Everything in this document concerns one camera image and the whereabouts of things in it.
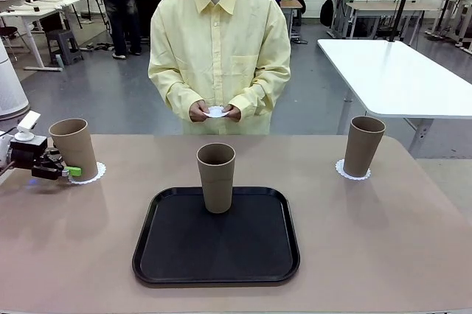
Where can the left gripper finger with green tip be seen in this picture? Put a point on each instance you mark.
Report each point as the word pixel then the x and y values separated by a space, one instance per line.
pixel 48 173
pixel 53 155

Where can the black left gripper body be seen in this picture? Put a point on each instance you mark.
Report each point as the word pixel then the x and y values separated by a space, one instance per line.
pixel 27 152

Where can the tall brown paper cup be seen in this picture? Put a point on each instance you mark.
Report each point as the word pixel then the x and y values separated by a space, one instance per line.
pixel 217 185
pixel 75 148
pixel 363 148

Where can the white scalloped paper coaster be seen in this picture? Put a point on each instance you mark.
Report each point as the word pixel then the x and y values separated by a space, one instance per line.
pixel 215 112
pixel 101 172
pixel 341 170

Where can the person's right forearm yellow sleeve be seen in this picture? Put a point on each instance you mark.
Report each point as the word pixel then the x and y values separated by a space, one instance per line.
pixel 173 89

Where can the person's left forearm yellow sleeve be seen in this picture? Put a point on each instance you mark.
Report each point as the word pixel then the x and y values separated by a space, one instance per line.
pixel 262 91

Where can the person's right hand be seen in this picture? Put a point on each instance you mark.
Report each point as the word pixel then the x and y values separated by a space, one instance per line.
pixel 196 113

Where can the person's left hand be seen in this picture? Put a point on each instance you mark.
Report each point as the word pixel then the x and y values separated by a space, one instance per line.
pixel 234 112

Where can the white cylindrical air purifier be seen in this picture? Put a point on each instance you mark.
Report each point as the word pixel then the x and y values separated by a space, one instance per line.
pixel 11 89

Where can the grey plastic step stool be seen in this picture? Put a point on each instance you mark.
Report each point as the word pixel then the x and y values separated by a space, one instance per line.
pixel 64 45

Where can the white desk with clutter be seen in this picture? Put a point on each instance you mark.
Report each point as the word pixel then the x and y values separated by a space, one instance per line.
pixel 22 13

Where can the bystander in black clothes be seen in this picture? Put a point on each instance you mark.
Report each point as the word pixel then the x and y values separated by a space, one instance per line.
pixel 118 4

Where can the black plastic tray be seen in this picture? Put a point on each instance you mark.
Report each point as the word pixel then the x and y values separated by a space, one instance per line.
pixel 217 247

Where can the person in yellow shirt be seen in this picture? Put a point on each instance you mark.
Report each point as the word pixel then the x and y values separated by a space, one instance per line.
pixel 217 41

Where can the small brown side table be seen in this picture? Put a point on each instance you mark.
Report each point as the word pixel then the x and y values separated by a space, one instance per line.
pixel 293 5

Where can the black backpack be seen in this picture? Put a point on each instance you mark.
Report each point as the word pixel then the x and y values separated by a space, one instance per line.
pixel 326 13

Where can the large white table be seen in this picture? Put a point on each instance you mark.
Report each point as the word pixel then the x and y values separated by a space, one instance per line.
pixel 383 74

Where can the grey workbench with robots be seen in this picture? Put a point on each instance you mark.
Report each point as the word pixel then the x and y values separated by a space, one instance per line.
pixel 383 8

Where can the black tripod pole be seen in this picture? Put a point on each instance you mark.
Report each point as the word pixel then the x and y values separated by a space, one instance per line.
pixel 400 4

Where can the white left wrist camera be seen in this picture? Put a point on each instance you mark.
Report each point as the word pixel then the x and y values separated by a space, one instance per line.
pixel 28 124

